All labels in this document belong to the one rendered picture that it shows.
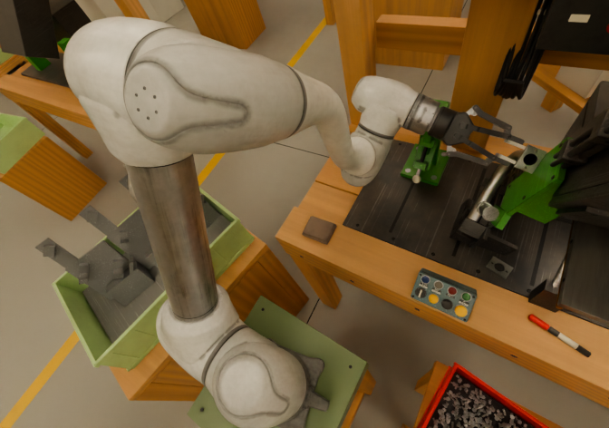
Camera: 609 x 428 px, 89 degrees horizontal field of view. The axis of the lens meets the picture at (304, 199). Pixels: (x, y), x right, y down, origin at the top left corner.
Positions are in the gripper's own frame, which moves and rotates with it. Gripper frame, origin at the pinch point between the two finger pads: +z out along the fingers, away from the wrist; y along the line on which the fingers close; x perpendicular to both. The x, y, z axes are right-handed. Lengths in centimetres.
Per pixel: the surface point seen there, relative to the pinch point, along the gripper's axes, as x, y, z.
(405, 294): -1.0, -46.1, -4.3
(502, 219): -2.7, -14.8, 4.8
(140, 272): -11, -86, -88
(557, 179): -14.4, -1.4, 4.7
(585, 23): -4.2, 26.3, -3.7
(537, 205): -5.9, -8.1, 7.8
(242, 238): 9, -65, -62
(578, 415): 53, -87, 92
